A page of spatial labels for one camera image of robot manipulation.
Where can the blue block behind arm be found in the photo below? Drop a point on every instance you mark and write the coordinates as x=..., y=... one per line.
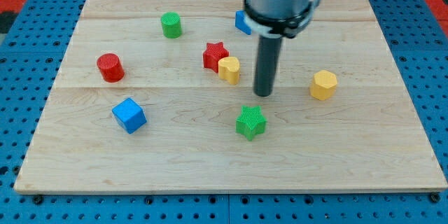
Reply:
x=239, y=22

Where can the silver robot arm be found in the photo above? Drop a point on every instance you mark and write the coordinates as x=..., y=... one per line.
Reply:
x=274, y=19

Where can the yellow heart block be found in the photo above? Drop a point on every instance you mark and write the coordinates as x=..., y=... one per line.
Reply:
x=229, y=69

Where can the yellow hexagon block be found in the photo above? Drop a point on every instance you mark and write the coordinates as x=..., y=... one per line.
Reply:
x=323, y=85

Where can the green star block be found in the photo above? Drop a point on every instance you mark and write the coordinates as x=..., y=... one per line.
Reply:
x=250, y=122

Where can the red star block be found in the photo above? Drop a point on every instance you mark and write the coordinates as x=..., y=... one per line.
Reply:
x=213, y=54

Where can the wooden board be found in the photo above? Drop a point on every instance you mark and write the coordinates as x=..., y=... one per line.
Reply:
x=366, y=138

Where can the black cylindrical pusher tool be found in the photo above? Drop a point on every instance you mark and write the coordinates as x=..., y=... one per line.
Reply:
x=266, y=65

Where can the green cylinder block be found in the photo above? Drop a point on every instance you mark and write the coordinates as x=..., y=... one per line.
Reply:
x=171, y=25

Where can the blue cube block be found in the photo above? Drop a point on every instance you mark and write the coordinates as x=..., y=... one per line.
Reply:
x=129, y=115

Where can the red cylinder block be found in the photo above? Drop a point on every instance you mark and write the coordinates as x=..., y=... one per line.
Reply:
x=110, y=67

